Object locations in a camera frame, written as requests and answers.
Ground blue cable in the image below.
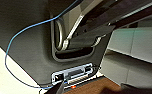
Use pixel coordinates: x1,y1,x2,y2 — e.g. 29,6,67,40
4,0,84,90

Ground grey robot body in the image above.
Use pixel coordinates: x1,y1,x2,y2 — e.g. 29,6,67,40
54,0,152,52

